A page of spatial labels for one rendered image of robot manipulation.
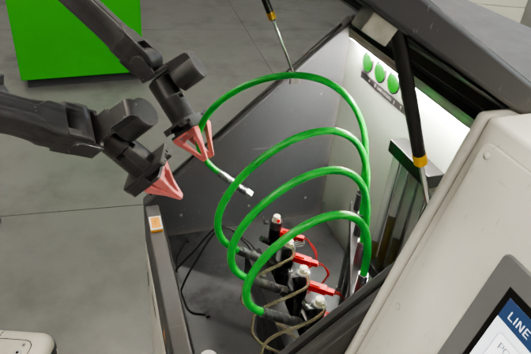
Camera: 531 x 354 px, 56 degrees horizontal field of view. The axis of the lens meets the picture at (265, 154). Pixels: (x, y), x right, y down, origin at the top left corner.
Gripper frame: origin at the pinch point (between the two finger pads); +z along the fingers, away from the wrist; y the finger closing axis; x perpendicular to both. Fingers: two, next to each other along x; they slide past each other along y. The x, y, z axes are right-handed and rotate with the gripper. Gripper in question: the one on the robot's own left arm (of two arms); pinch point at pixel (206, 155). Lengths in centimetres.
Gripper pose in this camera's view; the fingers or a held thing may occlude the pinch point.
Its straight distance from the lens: 111.5
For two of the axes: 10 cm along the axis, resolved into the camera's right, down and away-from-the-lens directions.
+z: 5.3, 8.5, 0.2
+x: -7.5, 4.6, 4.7
